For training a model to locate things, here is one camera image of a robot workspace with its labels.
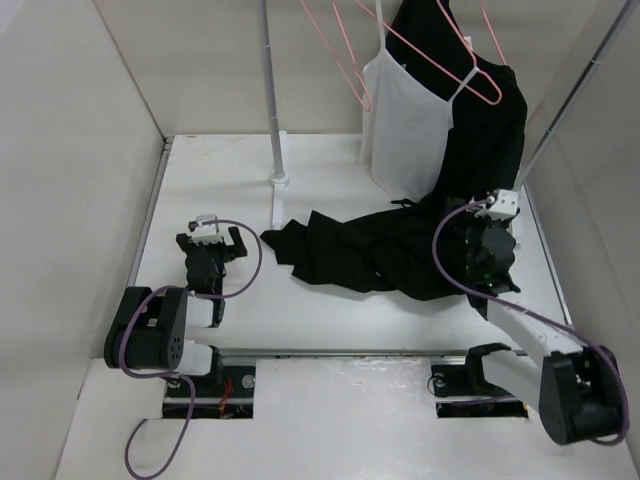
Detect pink hanger with camisole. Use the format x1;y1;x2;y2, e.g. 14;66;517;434
356;1;503;106

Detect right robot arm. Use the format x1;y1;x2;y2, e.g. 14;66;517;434
462;219;630;446

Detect right rack pole with foot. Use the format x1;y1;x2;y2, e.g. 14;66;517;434
514;0;639;191

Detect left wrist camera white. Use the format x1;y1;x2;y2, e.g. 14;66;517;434
188;214;224;245

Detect black trousers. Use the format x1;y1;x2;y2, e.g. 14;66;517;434
260;197;463;301

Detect pink hanger under black garment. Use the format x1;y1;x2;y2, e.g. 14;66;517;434
479;0;508;66

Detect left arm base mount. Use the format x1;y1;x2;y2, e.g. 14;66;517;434
161;347;256;420

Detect white camisole top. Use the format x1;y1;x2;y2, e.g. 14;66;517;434
358;0;476;201

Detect rack pole with foot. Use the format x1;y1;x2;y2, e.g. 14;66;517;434
514;0;639;191
256;0;290;230

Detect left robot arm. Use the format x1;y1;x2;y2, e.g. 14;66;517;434
104;222;248;397

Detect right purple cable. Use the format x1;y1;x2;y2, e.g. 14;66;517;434
432;197;629;445

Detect left rack pole with foot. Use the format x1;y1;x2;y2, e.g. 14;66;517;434
256;0;290;230

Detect purple cable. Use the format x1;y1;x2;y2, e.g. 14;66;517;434
117;218;264;477
432;197;629;445

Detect black hanging garment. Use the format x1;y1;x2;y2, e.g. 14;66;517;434
386;1;527;204

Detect aluminium rail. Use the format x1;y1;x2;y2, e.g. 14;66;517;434
220;347;467;358

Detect pink wire hanger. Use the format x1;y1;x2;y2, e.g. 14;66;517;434
299;0;374;112

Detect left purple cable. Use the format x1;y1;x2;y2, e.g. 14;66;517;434
117;218;264;477

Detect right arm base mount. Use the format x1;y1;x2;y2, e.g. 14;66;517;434
427;343;529;419

